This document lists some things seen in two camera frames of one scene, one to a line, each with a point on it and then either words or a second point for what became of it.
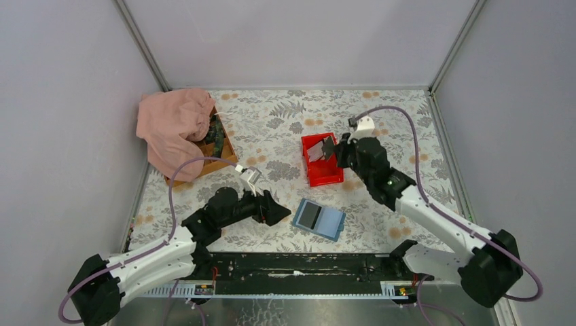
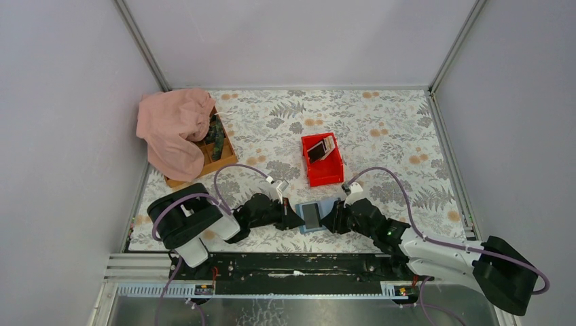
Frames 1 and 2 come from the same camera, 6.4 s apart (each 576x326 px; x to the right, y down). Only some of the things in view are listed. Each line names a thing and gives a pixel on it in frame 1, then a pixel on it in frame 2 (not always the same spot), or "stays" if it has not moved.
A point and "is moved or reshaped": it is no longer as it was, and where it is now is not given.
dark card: (310, 214) is moved or reshaped
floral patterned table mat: (288, 191) stays
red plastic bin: (324, 171) stays
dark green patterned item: (215, 134) stays
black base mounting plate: (301, 274) stays
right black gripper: (342, 150) -> (343, 216)
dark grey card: (328, 147) -> (316, 151)
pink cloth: (170, 120) stays
